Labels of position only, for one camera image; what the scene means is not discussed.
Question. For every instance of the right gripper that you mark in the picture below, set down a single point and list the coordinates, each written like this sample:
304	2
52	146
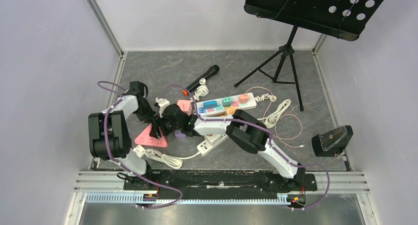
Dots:
163	111

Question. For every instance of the pink triangular socket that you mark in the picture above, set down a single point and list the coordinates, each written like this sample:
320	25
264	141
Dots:
144	139

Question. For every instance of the white cord small strip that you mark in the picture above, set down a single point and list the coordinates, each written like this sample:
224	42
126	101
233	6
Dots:
171	161

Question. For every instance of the black microphone orange end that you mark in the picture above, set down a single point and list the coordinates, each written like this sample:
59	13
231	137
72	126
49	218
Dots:
213	70

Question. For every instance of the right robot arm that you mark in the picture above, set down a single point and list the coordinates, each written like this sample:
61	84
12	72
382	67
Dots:
250	134

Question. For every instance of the teal usb charger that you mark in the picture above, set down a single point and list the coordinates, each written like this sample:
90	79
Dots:
227	101

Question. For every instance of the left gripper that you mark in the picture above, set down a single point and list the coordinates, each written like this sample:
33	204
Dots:
150	114

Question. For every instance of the blue plug adapter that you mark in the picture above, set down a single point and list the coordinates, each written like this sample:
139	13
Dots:
210	104

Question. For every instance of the right metronome black base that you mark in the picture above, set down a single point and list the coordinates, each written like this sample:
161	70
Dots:
332	143

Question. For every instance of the white cube socket adapter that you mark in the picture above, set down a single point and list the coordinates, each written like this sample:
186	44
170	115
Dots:
212	137

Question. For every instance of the pink cube socket adapter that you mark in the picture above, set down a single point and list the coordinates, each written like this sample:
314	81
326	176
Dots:
185	106

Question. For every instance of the white small power strip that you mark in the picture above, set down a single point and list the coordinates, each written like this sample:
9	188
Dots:
205	147

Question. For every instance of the salmon pink usb charger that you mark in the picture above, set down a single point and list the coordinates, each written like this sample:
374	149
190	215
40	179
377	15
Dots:
243	98

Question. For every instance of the tan cube socket adapter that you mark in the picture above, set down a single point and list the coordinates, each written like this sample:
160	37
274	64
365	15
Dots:
230	110

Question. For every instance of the purple power strip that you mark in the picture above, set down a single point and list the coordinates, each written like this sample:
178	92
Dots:
179	134

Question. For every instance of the white square adapter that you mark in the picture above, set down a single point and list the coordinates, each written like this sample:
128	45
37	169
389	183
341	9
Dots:
139	151

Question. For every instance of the black music stand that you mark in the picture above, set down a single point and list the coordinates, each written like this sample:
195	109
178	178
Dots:
342	19

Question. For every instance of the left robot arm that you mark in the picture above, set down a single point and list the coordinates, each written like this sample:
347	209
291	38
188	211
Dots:
109	137

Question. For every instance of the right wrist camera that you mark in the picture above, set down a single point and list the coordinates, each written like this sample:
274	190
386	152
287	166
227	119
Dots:
161	103

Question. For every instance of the white multicolour power strip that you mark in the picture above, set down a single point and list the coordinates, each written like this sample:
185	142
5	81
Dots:
220	109

